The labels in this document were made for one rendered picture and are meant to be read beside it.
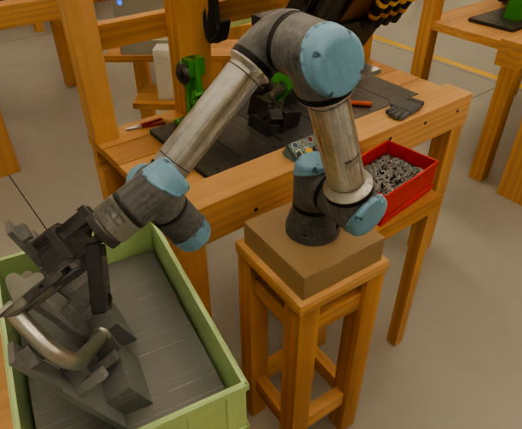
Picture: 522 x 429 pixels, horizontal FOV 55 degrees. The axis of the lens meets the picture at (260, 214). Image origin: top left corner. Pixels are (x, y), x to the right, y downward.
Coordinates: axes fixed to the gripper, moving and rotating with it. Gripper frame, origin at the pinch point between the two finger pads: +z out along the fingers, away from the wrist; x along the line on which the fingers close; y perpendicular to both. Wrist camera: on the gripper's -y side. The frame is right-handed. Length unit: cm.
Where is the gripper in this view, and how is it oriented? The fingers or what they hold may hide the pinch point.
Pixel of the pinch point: (18, 312)
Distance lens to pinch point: 93.6
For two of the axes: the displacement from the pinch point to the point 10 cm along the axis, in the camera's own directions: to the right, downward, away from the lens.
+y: -6.3, -7.8, 0.2
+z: -7.8, 6.3, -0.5
